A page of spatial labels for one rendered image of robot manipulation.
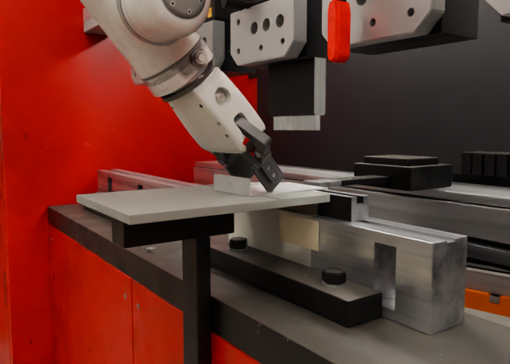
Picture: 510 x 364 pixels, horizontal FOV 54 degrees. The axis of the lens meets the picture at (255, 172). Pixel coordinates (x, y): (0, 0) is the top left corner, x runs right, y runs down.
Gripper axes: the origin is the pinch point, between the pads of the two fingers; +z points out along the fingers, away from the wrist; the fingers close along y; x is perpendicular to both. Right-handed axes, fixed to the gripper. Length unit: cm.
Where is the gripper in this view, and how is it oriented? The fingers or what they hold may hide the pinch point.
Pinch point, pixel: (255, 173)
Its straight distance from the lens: 65.6
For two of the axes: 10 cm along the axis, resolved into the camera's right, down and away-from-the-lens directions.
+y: -6.0, -0.7, 8.0
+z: 5.2, 7.2, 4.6
